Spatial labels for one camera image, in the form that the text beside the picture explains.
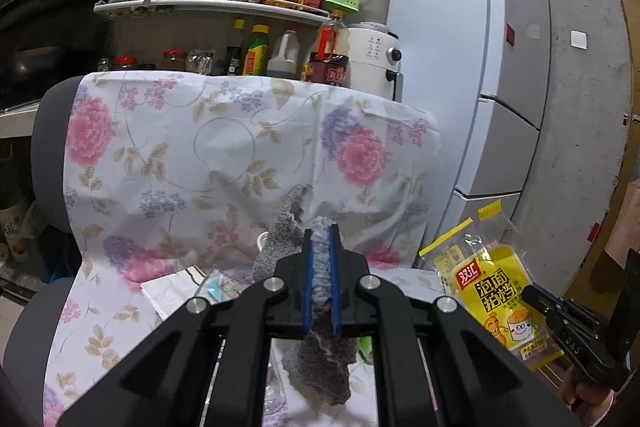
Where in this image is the white corner shelf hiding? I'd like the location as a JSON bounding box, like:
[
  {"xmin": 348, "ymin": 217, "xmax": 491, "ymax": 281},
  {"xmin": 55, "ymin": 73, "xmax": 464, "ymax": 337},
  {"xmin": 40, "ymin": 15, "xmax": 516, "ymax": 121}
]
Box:
[{"xmin": 93, "ymin": 0, "xmax": 331, "ymax": 26}]

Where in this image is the yellow snack packet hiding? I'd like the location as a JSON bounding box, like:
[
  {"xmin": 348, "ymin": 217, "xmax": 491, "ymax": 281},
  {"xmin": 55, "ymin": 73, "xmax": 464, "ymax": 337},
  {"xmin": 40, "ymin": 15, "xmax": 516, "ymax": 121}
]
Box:
[{"xmin": 419, "ymin": 199, "xmax": 558, "ymax": 373}]

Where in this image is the person's right hand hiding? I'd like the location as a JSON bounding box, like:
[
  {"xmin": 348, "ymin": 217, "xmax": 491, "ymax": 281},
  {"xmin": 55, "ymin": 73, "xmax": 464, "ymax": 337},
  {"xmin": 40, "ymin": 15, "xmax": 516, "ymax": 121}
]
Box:
[{"xmin": 560, "ymin": 367, "xmax": 621, "ymax": 427}]

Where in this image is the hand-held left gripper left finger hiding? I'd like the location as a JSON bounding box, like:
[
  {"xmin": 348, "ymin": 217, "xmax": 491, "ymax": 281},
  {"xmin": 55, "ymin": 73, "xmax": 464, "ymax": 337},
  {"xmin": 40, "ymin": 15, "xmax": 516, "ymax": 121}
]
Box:
[{"xmin": 57, "ymin": 229, "xmax": 314, "ymax": 427}]

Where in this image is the grey knitted rag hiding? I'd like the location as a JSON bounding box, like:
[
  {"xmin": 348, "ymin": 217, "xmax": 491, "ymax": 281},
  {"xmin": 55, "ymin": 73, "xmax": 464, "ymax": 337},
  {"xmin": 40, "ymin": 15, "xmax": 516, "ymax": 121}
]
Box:
[{"xmin": 252, "ymin": 184, "xmax": 359, "ymax": 408}]

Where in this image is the brown wooden door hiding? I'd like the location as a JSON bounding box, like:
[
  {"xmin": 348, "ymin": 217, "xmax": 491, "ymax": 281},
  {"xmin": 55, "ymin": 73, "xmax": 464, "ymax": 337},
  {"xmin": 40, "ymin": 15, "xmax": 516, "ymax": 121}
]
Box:
[{"xmin": 592, "ymin": 0, "xmax": 640, "ymax": 323}]

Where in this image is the floral printed cloth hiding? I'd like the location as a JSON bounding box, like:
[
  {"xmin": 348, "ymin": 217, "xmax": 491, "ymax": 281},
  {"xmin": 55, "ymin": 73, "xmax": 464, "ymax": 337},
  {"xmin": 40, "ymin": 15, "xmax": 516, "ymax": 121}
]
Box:
[{"xmin": 42, "ymin": 69, "xmax": 443, "ymax": 427}]

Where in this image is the white plastic jug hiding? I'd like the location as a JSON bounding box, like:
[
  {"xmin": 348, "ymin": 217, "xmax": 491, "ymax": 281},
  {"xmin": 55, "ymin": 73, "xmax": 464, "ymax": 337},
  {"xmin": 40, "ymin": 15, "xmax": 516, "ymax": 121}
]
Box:
[{"xmin": 266, "ymin": 29, "xmax": 305, "ymax": 79}]

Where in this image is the white kitchen appliance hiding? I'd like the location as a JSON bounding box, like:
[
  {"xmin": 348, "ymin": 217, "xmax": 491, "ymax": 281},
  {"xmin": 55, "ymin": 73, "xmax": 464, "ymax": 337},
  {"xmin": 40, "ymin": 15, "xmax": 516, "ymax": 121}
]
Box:
[{"xmin": 345, "ymin": 22, "xmax": 405, "ymax": 102}]

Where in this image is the dark soy sauce bottle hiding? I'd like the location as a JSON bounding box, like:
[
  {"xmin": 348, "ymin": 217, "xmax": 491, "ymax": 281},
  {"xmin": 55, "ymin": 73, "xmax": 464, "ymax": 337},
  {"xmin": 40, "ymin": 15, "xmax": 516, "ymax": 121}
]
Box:
[{"xmin": 223, "ymin": 19, "xmax": 246, "ymax": 76}]

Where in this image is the green yellow label bottle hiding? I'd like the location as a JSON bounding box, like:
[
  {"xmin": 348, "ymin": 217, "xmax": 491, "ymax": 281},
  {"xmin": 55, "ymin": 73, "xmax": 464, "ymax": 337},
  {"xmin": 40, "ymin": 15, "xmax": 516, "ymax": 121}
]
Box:
[{"xmin": 242, "ymin": 24, "xmax": 271, "ymax": 76}]

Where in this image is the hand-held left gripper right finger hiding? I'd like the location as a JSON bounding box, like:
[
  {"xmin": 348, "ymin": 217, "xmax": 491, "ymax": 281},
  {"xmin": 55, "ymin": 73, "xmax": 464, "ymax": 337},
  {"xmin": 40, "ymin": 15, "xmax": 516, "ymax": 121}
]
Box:
[{"xmin": 327, "ymin": 227, "xmax": 583, "ymax": 427}]

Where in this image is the silver refrigerator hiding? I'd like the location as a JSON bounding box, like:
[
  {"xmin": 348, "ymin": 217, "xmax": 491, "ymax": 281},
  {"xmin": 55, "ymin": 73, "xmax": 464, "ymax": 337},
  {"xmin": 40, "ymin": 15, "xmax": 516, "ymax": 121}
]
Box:
[{"xmin": 385, "ymin": 0, "xmax": 553, "ymax": 275}]

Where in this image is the large bottle red label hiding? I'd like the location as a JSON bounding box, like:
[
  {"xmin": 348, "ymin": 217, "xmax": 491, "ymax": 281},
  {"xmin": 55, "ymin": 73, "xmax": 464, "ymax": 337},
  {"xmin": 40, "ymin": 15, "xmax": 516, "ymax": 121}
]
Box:
[{"xmin": 301, "ymin": 9, "xmax": 351, "ymax": 88}]

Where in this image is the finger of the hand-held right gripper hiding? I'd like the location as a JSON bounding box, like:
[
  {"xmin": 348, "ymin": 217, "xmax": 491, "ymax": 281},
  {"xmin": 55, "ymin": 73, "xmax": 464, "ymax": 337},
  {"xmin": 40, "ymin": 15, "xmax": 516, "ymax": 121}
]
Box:
[{"xmin": 520, "ymin": 282, "xmax": 609, "ymax": 349}]

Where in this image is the clear blue plastic wrapper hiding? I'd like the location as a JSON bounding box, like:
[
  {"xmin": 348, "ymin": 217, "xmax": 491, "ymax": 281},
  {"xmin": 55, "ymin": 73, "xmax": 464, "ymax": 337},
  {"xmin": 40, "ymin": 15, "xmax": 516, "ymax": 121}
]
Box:
[{"xmin": 195, "ymin": 268, "xmax": 252, "ymax": 309}]

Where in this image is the grey office chair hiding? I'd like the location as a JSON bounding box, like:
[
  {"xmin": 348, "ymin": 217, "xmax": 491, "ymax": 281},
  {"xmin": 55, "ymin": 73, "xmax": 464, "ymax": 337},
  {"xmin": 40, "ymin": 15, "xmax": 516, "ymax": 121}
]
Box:
[{"xmin": 0, "ymin": 74, "xmax": 85, "ymax": 408}]

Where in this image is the white paper sheet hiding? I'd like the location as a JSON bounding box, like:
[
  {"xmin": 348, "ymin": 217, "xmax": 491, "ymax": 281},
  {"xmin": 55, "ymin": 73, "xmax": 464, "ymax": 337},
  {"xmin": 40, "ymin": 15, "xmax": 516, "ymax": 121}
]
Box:
[{"xmin": 141, "ymin": 268, "xmax": 212, "ymax": 321}]

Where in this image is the clear glass jar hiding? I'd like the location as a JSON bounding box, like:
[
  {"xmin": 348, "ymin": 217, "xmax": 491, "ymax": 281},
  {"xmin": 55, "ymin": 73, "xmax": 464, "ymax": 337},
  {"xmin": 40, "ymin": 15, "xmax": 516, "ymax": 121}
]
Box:
[{"xmin": 187, "ymin": 50, "xmax": 216, "ymax": 75}]

